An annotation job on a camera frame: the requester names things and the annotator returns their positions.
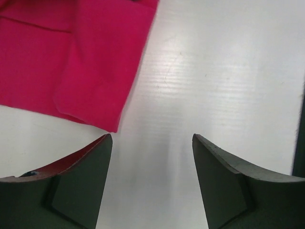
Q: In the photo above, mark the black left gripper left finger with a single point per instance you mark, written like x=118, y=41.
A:
x=65, y=194

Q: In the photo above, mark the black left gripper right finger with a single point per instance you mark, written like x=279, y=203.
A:
x=237, y=194

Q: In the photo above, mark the pink t shirt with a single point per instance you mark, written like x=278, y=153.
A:
x=72, y=59

